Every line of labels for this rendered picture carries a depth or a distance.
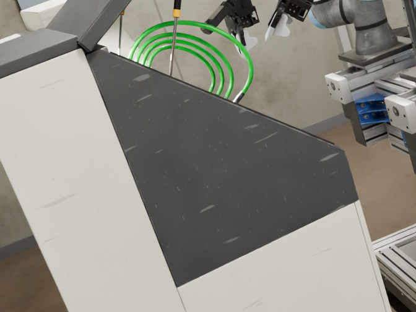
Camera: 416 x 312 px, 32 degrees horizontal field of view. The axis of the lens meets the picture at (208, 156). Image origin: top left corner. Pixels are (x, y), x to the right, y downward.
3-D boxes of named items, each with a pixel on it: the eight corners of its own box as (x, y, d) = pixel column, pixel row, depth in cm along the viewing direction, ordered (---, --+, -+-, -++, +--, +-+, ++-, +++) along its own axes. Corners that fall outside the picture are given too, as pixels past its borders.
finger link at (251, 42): (264, 55, 219) (255, 26, 217) (247, 62, 218) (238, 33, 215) (260, 54, 222) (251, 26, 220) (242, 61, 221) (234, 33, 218)
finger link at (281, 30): (281, 51, 196) (297, 20, 193) (262, 42, 195) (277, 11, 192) (281, 49, 199) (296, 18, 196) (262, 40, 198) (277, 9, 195)
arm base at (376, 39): (386, 38, 266) (380, 12, 263) (405, 42, 252) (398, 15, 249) (350, 52, 265) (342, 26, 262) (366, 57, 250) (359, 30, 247)
